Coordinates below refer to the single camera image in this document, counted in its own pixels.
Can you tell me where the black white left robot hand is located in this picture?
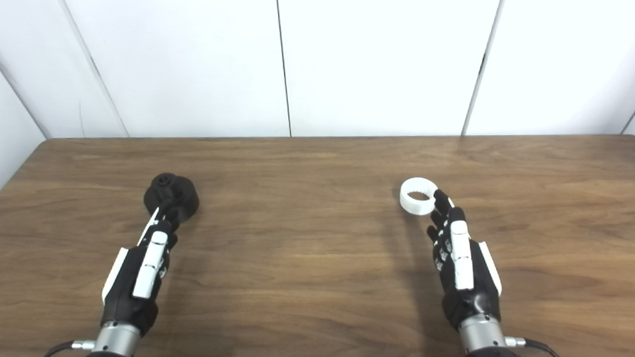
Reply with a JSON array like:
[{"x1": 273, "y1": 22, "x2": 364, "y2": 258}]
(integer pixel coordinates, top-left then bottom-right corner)
[{"x1": 100, "y1": 203, "x2": 181, "y2": 338}]

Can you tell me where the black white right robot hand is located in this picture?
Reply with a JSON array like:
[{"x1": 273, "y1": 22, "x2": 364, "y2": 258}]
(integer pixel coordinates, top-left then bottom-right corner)
[{"x1": 423, "y1": 189, "x2": 507, "y2": 332}]

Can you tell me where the white toothed ring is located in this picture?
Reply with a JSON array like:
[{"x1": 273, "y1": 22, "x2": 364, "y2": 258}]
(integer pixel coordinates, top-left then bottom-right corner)
[{"x1": 399, "y1": 177, "x2": 439, "y2": 217}]

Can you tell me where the round black part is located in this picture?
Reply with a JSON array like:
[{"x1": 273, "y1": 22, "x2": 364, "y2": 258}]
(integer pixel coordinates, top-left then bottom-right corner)
[{"x1": 143, "y1": 173, "x2": 201, "y2": 223}]

